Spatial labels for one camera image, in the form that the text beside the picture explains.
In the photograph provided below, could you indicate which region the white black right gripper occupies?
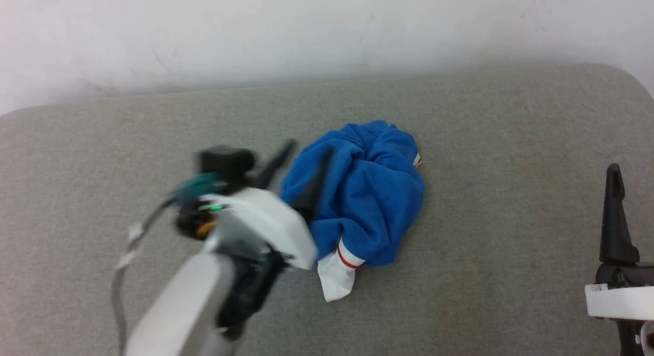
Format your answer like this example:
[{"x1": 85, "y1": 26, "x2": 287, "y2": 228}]
[{"x1": 585, "y1": 163, "x2": 654, "y2": 356}]

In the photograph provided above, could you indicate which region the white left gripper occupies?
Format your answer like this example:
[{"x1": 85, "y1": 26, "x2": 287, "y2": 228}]
[{"x1": 173, "y1": 138, "x2": 334, "y2": 271}]

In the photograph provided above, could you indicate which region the blue garment with white cuffs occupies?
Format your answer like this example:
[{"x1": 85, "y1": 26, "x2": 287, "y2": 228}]
[{"x1": 280, "y1": 120, "x2": 426, "y2": 302}]

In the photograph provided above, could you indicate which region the grey fabric sofa seat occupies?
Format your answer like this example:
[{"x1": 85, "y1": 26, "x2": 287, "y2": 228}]
[{"x1": 0, "y1": 64, "x2": 654, "y2": 356}]

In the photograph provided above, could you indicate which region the thin grey tagged cable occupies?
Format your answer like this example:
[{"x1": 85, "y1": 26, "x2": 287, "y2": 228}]
[{"x1": 112, "y1": 197, "x2": 179, "y2": 356}]

